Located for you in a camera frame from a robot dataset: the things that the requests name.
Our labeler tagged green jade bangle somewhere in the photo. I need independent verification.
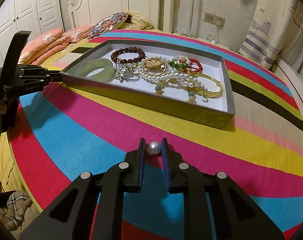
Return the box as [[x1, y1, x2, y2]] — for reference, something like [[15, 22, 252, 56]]
[[75, 59, 115, 82]]

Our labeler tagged silver leaf brooch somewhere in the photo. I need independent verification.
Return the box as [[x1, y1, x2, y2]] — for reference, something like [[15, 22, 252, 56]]
[[114, 63, 139, 82]]

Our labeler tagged single pearl earring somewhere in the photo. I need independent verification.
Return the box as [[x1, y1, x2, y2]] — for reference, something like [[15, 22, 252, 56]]
[[146, 141, 162, 156]]

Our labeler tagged gold bangle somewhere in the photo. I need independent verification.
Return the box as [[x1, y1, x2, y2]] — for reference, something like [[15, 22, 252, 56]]
[[191, 73, 223, 99]]

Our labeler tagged white pearl necklace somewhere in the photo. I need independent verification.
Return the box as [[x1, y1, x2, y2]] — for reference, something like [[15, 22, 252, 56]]
[[137, 55, 209, 91]]

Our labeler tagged grey cardboard tray box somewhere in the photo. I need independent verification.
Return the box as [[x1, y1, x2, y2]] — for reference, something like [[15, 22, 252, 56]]
[[61, 40, 235, 129]]

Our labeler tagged red cord gold bracelet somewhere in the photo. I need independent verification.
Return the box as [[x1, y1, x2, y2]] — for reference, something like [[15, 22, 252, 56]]
[[178, 57, 204, 74]]

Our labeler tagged pink folded quilt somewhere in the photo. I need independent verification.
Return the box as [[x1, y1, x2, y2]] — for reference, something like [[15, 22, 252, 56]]
[[18, 25, 93, 66]]

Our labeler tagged plaid plush slipper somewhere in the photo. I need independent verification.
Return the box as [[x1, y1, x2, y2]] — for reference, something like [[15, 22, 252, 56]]
[[0, 190, 40, 239]]

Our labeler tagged rainbow striped round mat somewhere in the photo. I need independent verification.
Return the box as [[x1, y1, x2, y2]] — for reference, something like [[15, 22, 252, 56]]
[[8, 30, 303, 238]]

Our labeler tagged white wardrobe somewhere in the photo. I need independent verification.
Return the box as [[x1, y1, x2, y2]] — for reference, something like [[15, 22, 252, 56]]
[[0, 0, 63, 68]]

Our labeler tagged yellow floral bedsheet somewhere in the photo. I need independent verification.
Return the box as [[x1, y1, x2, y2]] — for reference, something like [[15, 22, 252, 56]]
[[0, 99, 24, 192]]

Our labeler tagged embroidered round cushion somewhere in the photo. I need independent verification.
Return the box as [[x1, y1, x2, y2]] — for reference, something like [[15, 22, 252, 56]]
[[87, 12, 128, 40]]

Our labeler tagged tan plush pillow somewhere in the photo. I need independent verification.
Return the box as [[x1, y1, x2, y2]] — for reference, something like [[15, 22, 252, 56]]
[[119, 12, 154, 30]]

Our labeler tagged white bed headboard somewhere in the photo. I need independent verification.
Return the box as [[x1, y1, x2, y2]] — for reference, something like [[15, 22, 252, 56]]
[[68, 0, 175, 33]]

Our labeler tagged white side desk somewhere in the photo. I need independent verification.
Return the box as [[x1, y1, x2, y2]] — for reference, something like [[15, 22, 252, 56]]
[[274, 59, 303, 116]]

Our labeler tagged white nightstand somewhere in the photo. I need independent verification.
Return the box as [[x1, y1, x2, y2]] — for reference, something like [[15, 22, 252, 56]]
[[173, 31, 230, 50]]

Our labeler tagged striped boat print curtain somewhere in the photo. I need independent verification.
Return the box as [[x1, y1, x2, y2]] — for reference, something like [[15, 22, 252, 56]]
[[239, 0, 303, 70]]

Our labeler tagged dark red bead bracelet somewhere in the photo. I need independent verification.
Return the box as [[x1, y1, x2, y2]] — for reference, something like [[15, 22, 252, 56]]
[[110, 47, 147, 65]]

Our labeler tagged gold interlocked ring brooch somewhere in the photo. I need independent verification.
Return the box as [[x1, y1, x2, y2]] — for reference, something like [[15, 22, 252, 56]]
[[142, 57, 167, 76]]

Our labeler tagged white charger cable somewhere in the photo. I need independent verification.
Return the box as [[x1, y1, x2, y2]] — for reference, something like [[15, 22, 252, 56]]
[[204, 24, 222, 45]]

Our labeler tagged wall socket with charger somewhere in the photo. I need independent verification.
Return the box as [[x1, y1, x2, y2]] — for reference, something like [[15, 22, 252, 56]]
[[203, 12, 225, 28]]

